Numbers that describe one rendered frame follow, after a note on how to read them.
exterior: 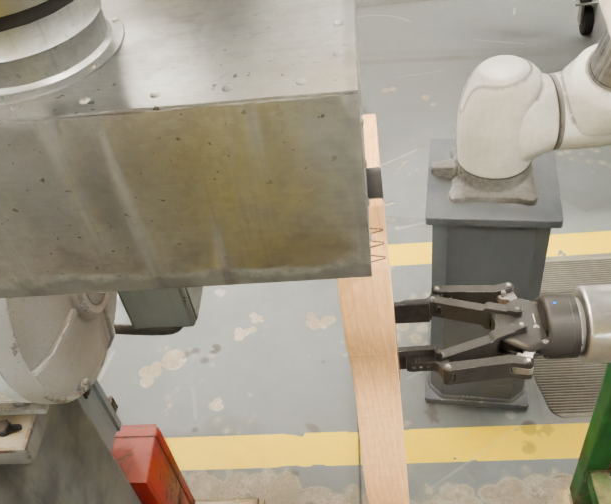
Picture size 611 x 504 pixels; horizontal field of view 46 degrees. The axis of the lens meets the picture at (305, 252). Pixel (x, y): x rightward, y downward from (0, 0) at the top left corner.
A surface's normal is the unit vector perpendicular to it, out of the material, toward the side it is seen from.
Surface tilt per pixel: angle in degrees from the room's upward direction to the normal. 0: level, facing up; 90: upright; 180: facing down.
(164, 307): 90
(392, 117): 0
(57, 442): 90
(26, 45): 90
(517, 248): 90
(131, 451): 0
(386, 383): 81
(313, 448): 0
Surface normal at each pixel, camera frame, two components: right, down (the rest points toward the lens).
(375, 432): -0.09, 0.22
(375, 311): -0.04, 0.56
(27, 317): 0.84, 0.11
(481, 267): -0.16, 0.72
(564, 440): -0.11, -0.70
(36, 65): 0.40, 0.62
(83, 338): 0.99, 0.07
